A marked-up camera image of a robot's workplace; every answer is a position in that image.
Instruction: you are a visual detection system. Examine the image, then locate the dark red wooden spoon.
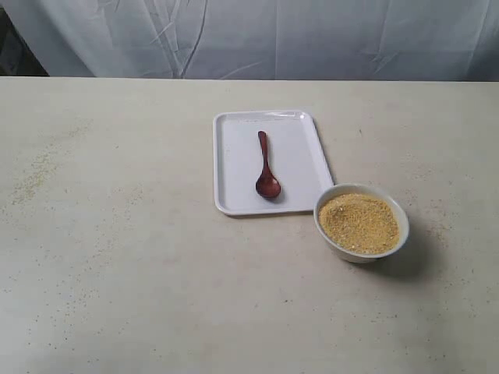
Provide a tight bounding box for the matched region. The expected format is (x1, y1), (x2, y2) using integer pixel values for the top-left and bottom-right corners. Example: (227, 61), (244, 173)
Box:
(255, 131), (281, 199)

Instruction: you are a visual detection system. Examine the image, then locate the white ceramic bowl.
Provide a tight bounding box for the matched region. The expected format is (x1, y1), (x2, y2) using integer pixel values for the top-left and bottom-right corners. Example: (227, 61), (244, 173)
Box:
(313, 183), (409, 263)

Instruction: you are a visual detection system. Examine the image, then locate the white fabric backdrop curtain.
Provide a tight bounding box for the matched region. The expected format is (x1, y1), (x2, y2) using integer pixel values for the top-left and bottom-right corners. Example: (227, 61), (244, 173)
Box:
(2, 0), (498, 81)

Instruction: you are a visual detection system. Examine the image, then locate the tan granular powder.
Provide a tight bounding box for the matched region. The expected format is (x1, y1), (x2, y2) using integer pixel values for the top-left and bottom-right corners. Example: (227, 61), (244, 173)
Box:
(318, 193), (399, 255)

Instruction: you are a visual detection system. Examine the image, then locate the white plastic tray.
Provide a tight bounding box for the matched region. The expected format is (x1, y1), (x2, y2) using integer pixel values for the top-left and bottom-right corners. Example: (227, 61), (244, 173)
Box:
(213, 110), (334, 217)

